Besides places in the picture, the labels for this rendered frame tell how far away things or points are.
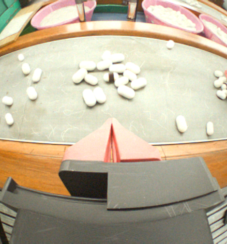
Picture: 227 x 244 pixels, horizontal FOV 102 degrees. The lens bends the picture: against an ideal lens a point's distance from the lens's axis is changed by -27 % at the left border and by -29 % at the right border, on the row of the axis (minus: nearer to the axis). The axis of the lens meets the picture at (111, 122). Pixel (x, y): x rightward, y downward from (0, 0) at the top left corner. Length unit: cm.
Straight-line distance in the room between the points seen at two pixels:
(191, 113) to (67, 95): 28
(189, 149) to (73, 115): 24
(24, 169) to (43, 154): 6
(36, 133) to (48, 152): 6
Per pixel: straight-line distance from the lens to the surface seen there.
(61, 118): 27
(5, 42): 55
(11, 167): 30
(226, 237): 69
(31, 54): 44
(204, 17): 81
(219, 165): 32
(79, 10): 42
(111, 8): 68
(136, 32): 39
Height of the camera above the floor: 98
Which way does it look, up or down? 76 degrees down
